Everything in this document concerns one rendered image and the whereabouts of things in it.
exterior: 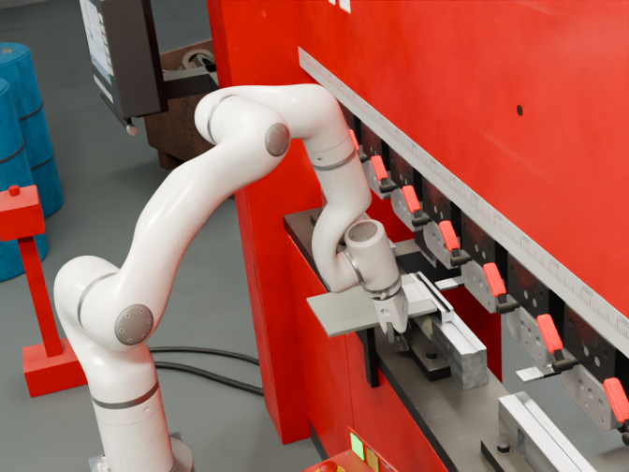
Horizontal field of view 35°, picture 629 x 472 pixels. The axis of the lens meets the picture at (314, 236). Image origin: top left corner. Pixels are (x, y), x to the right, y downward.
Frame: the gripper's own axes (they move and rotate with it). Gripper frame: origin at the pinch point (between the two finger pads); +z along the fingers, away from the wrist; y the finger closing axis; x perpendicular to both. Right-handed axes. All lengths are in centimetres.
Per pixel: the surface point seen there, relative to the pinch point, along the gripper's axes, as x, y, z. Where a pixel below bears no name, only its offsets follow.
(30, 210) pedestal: 155, 105, 27
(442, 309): -8.0, 9.6, 3.3
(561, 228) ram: -41, -29, -52
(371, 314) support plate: 7.8, 7.4, 0.1
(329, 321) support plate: 16.6, 4.0, -2.3
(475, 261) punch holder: -22.1, -7.1, -26.1
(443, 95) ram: -20, 12, -52
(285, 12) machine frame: 36, 103, -30
